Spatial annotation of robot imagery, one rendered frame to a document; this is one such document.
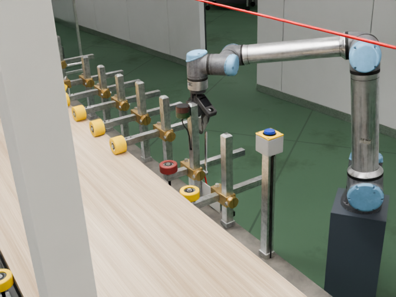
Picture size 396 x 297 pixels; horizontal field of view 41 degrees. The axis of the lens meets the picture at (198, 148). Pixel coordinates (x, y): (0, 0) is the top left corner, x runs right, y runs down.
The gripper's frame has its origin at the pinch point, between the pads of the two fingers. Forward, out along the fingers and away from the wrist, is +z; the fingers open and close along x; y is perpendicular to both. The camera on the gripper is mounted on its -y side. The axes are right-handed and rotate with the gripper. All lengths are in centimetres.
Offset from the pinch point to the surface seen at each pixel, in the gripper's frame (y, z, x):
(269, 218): -58, 12, 9
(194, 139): -7.2, -1.0, 8.4
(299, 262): -3, 100, -62
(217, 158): -3.0, 14.5, -6.2
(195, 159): -7.2, 8.9, 8.3
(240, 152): -3.0, 15.4, -19.6
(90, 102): 118, 19, 9
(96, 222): -25, 10, 63
